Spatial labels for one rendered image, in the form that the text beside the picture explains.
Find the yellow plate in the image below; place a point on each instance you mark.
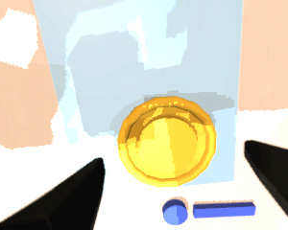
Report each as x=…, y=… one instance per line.
x=166, y=141

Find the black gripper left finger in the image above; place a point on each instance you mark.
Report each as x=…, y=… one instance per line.
x=73, y=204

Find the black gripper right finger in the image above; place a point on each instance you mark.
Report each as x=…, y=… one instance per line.
x=269, y=163

